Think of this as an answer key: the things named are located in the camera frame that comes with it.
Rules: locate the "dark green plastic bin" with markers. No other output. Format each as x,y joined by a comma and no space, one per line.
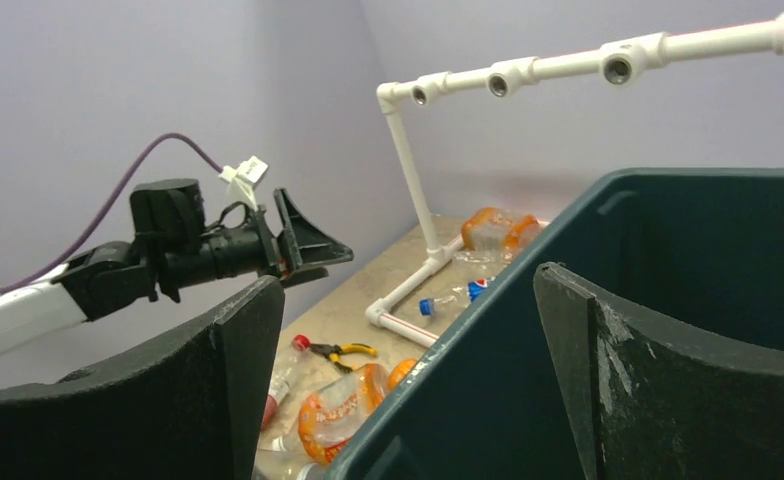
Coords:
702,245

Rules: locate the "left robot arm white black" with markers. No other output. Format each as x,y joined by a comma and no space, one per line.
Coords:
92,285

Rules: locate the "large orange label crushed bottle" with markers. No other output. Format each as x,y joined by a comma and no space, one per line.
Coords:
329,417

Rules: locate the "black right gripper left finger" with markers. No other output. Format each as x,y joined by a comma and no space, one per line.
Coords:
186,404

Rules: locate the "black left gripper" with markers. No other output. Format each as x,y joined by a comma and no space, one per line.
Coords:
177,248

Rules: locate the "yellow black pliers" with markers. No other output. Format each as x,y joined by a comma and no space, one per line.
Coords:
334,353

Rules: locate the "white PVC pipe frame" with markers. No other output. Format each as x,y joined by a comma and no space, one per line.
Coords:
619,63

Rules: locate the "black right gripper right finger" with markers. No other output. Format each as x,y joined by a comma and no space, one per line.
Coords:
648,396

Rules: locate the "clear Pepsi bottle blue cap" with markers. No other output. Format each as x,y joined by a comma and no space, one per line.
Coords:
456,300

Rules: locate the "clear bottle red cap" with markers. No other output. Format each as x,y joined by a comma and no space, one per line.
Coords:
287,369

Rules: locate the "orange label bottle far corner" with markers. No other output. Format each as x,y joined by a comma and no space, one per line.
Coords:
492,228

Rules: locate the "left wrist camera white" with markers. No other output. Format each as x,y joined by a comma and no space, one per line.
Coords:
242,181

